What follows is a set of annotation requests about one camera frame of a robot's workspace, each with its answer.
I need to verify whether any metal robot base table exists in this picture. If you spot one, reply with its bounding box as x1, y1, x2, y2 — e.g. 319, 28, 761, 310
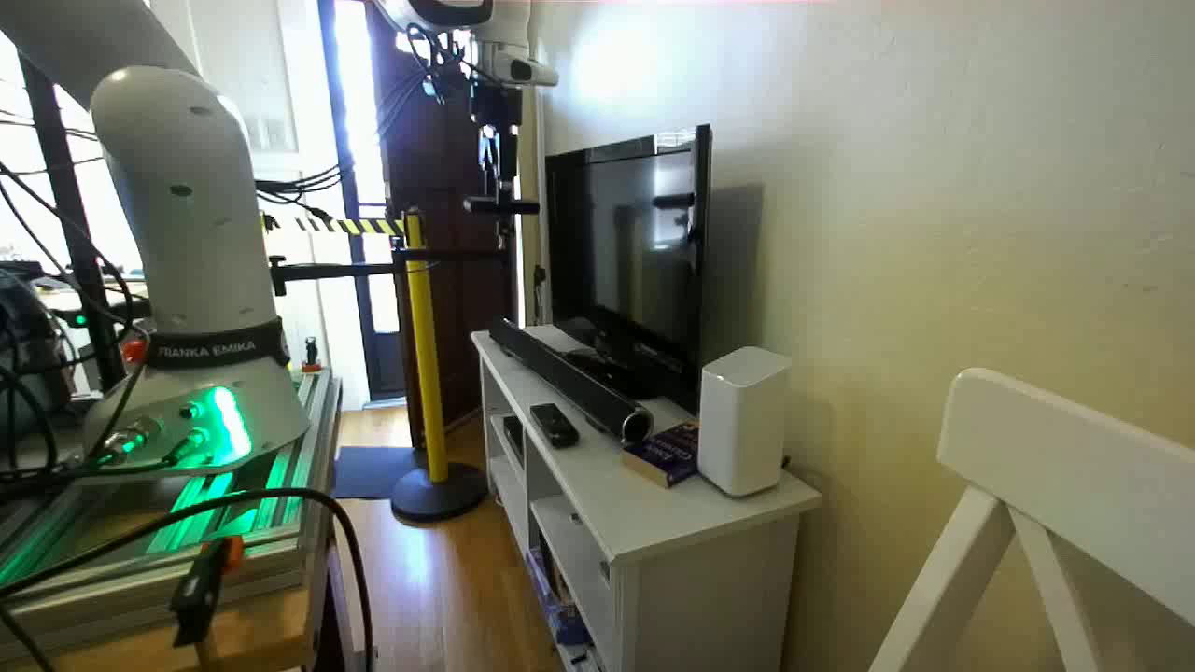
6, 372, 341, 672

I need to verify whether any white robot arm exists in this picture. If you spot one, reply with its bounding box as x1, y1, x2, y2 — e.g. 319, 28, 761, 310
0, 0, 307, 474

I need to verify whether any white TV cabinet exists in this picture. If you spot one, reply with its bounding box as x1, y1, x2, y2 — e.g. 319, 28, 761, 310
471, 334, 821, 672

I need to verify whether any black soundbar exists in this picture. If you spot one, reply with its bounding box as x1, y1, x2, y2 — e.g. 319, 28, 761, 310
489, 323, 652, 446

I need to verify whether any black remote control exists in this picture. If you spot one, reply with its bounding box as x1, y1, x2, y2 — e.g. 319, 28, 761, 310
535, 402, 580, 447

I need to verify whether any black flat screen TV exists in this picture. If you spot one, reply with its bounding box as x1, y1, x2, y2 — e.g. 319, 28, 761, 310
543, 122, 714, 411

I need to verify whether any purple book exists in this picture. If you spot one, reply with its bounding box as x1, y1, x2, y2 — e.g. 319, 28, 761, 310
622, 423, 698, 491

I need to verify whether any white speaker box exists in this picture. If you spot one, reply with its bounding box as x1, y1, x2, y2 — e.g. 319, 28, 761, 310
698, 346, 791, 496

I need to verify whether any dark wooden door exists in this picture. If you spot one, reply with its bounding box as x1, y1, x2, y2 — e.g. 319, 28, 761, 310
364, 0, 512, 427

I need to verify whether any blue floor mat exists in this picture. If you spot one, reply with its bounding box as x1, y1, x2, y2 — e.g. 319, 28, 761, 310
332, 447, 419, 502

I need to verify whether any white wooden chair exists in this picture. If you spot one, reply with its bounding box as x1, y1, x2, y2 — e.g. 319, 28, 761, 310
870, 367, 1195, 672

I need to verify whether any yellow stanchion post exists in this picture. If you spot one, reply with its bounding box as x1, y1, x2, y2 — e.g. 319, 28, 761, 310
390, 211, 484, 523

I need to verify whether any black cable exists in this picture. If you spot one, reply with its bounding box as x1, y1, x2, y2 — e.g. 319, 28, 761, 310
0, 481, 377, 672

